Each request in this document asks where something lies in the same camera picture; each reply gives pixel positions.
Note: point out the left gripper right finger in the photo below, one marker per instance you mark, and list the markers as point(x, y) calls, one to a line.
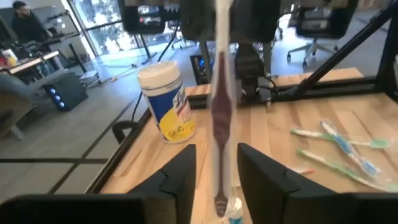
point(267, 193)

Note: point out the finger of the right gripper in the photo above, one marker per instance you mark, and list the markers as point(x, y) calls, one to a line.
point(255, 18)
point(197, 18)

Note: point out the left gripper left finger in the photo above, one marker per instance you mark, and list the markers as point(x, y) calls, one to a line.
point(174, 186)

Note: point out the teal mouthwash bottle white cap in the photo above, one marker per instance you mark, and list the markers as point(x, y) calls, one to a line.
point(235, 214)

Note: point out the orange toothbrush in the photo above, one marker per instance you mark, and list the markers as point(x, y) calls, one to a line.
point(303, 170)

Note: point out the purple toothbrush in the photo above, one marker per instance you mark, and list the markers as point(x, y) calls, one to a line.
point(221, 118)

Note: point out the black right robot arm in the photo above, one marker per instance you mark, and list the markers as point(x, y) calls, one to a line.
point(248, 71)

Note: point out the black box with blue light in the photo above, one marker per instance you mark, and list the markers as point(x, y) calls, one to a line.
point(199, 71)

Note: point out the black office chair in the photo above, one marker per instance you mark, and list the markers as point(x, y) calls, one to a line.
point(320, 25)

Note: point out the green toothbrush in wrapper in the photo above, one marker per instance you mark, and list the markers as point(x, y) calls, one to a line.
point(308, 133)
point(326, 163)

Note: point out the black monitor on stand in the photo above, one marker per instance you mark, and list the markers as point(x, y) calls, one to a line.
point(130, 18)

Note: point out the Lysol wipes canister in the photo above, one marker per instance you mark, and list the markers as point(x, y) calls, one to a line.
point(164, 102)

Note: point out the blue toothbrush in wrapper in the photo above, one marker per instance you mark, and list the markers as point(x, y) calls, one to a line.
point(363, 163)

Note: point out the black computer tower blue lights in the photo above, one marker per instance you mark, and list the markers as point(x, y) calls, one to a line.
point(71, 90)

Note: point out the person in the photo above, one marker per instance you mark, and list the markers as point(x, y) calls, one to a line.
point(26, 28)

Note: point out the wooden desk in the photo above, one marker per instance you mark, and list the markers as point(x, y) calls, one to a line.
point(31, 62)

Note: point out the grey chair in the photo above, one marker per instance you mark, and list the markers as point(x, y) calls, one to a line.
point(12, 99)

